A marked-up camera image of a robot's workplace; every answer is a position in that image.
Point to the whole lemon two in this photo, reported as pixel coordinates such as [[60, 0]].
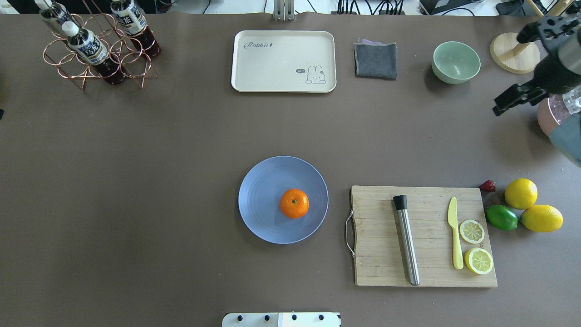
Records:
[[542, 218]]

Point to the copper wire bottle rack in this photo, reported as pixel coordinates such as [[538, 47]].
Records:
[[90, 48]]

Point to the tea bottle three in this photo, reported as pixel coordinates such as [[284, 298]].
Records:
[[54, 15]]

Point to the blue plate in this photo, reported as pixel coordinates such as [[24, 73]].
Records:
[[262, 189]]

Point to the lemon slice far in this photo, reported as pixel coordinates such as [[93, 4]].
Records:
[[472, 231]]

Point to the green bowl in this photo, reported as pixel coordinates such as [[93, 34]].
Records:
[[455, 63]]

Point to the orange fruit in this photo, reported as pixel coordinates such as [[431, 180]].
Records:
[[294, 203]]

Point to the wooden cutting board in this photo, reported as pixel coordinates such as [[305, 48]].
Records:
[[378, 253]]

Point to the lemon slice near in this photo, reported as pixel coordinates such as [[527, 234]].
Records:
[[478, 260]]

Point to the tea bottle two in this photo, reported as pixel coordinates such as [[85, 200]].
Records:
[[93, 52]]

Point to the wooden cup tree stand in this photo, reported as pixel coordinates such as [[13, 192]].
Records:
[[523, 58]]

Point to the red strawberry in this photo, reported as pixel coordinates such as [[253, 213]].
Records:
[[488, 186]]

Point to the grey folded cloth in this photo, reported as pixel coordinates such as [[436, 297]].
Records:
[[376, 60]]

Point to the yellow plastic knife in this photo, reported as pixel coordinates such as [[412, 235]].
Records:
[[453, 223]]

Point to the tea bottle one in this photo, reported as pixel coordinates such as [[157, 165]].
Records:
[[134, 24]]

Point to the lemon slice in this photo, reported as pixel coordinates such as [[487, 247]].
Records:
[[472, 231], [478, 260]]

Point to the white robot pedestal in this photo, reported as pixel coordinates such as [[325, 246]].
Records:
[[283, 319]]

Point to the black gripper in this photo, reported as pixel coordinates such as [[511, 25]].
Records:
[[554, 76]]

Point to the cream rabbit tray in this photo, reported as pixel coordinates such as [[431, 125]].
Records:
[[284, 61]]

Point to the aluminium frame post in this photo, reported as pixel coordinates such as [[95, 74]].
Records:
[[284, 10]]

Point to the pink bowl with ice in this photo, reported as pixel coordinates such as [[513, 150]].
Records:
[[551, 113]]

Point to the green lime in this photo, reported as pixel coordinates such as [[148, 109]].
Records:
[[501, 217]]

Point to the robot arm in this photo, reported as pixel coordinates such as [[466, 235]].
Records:
[[566, 137]]

